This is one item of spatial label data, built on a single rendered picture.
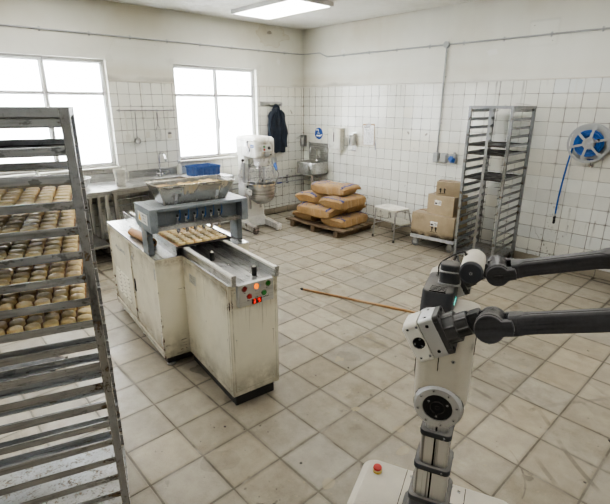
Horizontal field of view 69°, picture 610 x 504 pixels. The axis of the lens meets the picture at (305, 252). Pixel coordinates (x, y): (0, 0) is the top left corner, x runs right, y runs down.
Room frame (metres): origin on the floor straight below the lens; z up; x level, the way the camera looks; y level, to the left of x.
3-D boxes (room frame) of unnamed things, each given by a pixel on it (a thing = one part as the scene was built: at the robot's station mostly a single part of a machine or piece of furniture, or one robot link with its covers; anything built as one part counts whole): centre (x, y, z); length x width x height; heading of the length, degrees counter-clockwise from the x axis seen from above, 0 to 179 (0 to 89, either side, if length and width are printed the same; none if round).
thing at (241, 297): (2.46, 0.30, 0.77); 0.24 x 0.04 x 0.14; 126
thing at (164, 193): (3.16, 0.81, 1.25); 0.56 x 0.29 x 0.14; 126
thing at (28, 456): (1.75, 1.22, 0.24); 0.64 x 0.03 x 0.03; 115
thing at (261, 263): (3.33, 0.76, 0.87); 2.01 x 0.03 x 0.07; 36
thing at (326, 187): (6.79, -0.45, 0.62); 0.72 x 0.42 x 0.17; 49
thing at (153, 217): (3.16, 0.81, 1.01); 0.72 x 0.33 x 0.34; 126
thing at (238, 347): (2.75, 0.51, 0.45); 0.70 x 0.34 x 0.90; 36
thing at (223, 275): (3.16, 0.99, 0.87); 2.01 x 0.03 x 0.07; 36
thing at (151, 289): (3.54, 1.09, 0.42); 1.28 x 0.72 x 0.84; 36
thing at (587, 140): (4.81, -2.97, 1.10); 0.41 x 0.17 x 1.10; 43
